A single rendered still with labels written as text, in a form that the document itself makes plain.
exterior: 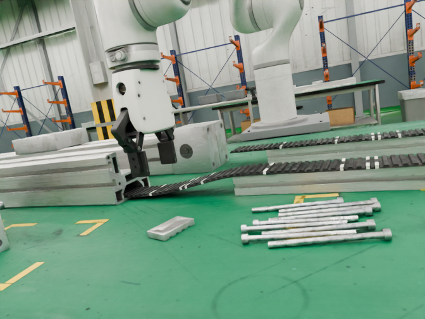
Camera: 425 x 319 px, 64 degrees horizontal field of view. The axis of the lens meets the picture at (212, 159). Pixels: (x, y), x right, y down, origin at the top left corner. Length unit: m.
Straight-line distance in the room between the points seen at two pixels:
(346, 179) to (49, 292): 0.36
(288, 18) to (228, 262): 0.88
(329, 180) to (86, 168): 0.40
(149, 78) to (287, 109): 0.65
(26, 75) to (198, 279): 11.44
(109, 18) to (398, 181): 0.45
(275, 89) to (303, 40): 7.19
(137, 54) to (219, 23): 8.11
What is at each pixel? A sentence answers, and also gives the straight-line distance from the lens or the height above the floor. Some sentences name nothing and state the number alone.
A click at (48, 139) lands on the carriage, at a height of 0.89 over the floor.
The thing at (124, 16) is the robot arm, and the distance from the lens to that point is 0.54.
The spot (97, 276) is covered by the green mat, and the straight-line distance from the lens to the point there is 0.36.
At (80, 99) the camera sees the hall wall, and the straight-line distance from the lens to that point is 10.47.
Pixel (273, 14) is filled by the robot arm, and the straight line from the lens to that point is 1.11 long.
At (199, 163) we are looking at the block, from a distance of 0.70.
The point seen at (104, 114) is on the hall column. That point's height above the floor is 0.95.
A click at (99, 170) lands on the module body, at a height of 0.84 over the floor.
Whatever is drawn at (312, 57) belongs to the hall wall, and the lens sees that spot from 8.21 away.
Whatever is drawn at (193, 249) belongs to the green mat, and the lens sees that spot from 0.36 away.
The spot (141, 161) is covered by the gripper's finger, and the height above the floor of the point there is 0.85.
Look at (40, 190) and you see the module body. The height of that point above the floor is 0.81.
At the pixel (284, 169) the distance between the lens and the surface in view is 0.48.
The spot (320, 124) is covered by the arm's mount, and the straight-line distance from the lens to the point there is 1.03.
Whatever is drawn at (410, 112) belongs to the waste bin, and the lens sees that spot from 5.58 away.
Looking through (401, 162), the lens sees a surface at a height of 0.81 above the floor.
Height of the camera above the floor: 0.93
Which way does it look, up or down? 10 degrees down
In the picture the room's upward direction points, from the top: 10 degrees counter-clockwise
